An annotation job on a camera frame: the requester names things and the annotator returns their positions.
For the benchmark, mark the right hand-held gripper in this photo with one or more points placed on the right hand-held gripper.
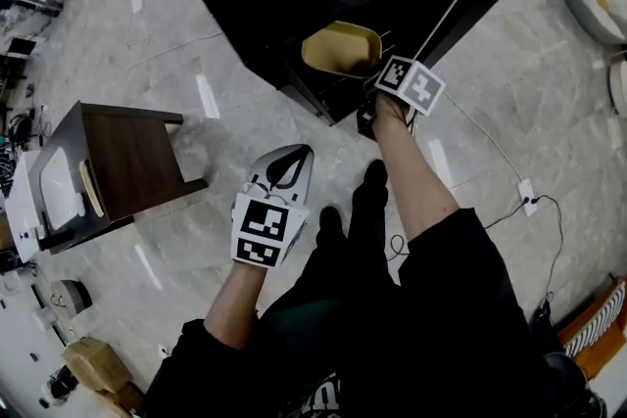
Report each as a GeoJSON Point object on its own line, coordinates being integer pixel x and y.
{"type": "Point", "coordinates": [411, 85]}

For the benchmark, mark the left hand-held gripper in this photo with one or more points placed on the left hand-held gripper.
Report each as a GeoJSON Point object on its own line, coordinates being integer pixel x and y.
{"type": "Point", "coordinates": [264, 230]}

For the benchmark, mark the yellow plastic container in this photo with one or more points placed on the yellow plastic container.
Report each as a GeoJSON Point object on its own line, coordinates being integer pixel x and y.
{"type": "Point", "coordinates": [338, 49]}

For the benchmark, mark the person's left forearm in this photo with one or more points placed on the person's left forearm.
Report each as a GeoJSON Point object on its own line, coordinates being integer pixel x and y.
{"type": "Point", "coordinates": [237, 303]}

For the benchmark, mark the person's right forearm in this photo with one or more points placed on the person's right forearm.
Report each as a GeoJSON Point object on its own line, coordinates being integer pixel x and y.
{"type": "Point", "coordinates": [411, 171]}

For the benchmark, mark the person's left leg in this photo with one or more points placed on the person's left leg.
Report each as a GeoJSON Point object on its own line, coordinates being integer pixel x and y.
{"type": "Point", "coordinates": [333, 240]}

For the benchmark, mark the person's leg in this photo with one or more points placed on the person's leg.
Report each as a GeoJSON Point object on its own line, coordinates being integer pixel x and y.
{"type": "Point", "coordinates": [333, 240]}
{"type": "Point", "coordinates": [372, 220]}

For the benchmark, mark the person's right leg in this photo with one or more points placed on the person's right leg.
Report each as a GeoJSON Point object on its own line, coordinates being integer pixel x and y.
{"type": "Point", "coordinates": [372, 220]}

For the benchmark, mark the dark wooden side table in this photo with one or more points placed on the dark wooden side table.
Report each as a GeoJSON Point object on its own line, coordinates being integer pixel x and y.
{"type": "Point", "coordinates": [132, 156]}

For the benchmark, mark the white power strip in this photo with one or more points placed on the white power strip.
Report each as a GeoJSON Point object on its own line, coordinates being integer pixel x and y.
{"type": "Point", "coordinates": [527, 197]}

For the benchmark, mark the beige flat tray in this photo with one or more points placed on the beige flat tray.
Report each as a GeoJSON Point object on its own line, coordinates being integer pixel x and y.
{"type": "Point", "coordinates": [92, 188]}

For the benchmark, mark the person's black and green top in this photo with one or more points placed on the person's black and green top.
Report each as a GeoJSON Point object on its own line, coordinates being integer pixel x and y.
{"type": "Point", "coordinates": [441, 308]}

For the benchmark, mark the round white side table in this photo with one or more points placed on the round white side table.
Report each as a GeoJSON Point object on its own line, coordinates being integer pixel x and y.
{"type": "Point", "coordinates": [619, 85]}

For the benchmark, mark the white soap dish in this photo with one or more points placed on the white soap dish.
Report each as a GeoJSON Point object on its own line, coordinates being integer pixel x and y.
{"type": "Point", "coordinates": [79, 204]}

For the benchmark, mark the white paper sheet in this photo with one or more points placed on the white paper sheet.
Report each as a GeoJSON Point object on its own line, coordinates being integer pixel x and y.
{"type": "Point", "coordinates": [137, 1]}

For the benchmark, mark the white sink basin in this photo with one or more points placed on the white sink basin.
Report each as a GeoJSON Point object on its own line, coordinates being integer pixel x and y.
{"type": "Point", "coordinates": [56, 188]}

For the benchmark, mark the black faucet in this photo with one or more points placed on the black faucet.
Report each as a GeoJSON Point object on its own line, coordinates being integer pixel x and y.
{"type": "Point", "coordinates": [54, 237]}

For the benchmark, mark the dark grey round device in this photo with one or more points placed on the dark grey round device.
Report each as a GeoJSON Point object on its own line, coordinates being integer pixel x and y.
{"type": "Point", "coordinates": [73, 296]}

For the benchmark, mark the white cabinet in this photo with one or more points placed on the white cabinet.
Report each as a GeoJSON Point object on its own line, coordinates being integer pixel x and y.
{"type": "Point", "coordinates": [19, 210]}

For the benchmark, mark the striped cushion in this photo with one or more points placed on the striped cushion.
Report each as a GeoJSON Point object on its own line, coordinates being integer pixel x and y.
{"type": "Point", "coordinates": [595, 325]}

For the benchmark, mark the orange striped sofa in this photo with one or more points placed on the orange striped sofa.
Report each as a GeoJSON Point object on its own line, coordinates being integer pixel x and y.
{"type": "Point", "coordinates": [602, 352]}

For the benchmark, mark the black bag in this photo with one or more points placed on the black bag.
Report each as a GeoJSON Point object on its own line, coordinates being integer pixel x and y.
{"type": "Point", "coordinates": [570, 382]}

